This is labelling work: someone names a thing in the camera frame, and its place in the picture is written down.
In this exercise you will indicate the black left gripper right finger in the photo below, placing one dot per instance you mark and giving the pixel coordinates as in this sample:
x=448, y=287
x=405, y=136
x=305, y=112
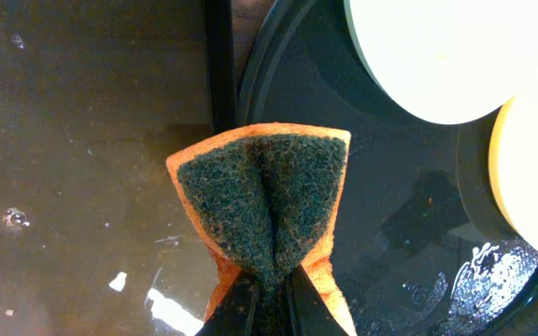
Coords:
x=309, y=315

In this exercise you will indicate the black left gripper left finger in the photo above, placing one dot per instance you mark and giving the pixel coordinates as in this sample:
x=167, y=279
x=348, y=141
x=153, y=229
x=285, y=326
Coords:
x=235, y=314

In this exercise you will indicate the orange green scrub sponge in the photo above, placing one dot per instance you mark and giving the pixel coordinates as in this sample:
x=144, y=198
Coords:
x=264, y=199

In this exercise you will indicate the yellow plate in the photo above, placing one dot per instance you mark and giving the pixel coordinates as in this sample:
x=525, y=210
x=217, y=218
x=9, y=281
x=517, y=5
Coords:
x=513, y=162

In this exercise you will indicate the round black tray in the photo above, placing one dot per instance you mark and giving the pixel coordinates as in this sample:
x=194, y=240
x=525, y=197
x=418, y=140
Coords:
x=420, y=246

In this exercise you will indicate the rectangular black water tray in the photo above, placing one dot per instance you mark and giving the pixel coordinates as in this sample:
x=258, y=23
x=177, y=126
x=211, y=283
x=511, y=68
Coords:
x=94, y=96

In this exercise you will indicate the far mint green plate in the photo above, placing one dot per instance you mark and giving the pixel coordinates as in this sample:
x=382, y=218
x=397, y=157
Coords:
x=446, y=61

